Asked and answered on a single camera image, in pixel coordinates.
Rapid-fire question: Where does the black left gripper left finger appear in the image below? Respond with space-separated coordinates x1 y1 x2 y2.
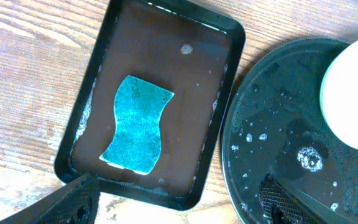
0 174 100 224

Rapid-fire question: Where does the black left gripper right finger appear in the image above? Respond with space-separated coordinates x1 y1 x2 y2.
259 173 337 223

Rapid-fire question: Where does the black round tray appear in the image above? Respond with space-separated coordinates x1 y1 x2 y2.
222 38 358 223

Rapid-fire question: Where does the green scrubbing sponge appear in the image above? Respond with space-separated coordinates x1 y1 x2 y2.
99 75 175 175

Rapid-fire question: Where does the large light green plate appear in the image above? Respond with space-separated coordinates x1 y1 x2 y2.
319 40 358 150

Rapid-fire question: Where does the black rectangular water tray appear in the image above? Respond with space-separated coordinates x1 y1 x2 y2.
54 1 246 211

